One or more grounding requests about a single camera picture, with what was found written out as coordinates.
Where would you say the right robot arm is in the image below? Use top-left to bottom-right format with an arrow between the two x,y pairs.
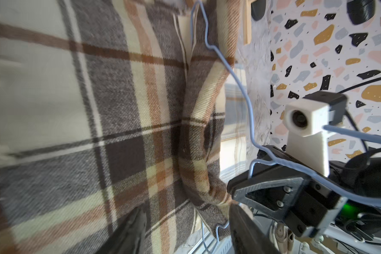
227,146 -> 381,254

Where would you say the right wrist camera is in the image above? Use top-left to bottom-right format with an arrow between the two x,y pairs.
283,91 -> 348,177

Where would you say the wooden clothes rack frame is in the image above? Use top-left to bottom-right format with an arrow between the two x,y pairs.
243,0 -> 255,45

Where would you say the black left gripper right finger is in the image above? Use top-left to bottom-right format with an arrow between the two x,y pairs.
229,204 -> 272,254

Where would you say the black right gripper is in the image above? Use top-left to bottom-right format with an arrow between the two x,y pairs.
227,145 -> 348,238

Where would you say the blue plaid scarf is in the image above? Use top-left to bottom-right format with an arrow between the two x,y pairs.
220,75 -> 248,183

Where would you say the brown plaid fringed scarf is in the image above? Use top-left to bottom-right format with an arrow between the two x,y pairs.
0,1 -> 241,254

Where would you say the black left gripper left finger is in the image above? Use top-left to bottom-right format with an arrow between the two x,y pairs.
96,207 -> 147,254

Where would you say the light blue wire hanger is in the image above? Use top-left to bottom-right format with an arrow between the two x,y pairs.
203,1 -> 381,254

